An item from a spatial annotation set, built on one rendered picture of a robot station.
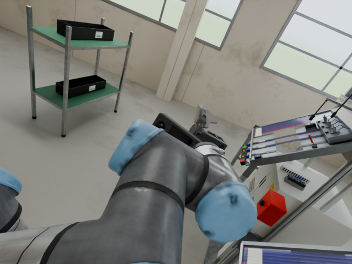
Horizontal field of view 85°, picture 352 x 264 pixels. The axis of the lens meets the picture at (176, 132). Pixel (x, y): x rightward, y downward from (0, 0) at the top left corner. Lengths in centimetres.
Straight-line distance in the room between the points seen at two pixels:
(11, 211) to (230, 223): 42
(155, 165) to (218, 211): 9
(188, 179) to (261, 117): 398
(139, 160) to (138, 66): 387
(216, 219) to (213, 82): 366
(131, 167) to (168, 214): 6
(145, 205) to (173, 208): 3
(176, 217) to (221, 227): 9
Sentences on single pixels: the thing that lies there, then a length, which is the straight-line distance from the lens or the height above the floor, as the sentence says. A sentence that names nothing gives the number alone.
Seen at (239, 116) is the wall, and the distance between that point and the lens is 411.
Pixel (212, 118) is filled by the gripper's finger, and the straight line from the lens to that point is 50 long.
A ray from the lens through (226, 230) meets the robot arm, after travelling 26.
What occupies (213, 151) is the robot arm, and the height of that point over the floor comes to 133.
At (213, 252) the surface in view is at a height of 1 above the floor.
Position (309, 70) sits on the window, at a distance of 411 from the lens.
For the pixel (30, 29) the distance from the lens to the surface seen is 223.
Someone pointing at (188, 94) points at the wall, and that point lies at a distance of 394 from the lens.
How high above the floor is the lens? 150
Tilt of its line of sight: 31 degrees down
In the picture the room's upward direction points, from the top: 23 degrees clockwise
